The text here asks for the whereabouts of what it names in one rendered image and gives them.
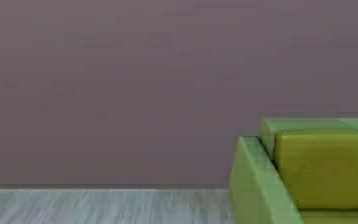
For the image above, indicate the green sofa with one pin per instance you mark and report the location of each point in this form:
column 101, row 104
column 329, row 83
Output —
column 320, row 166

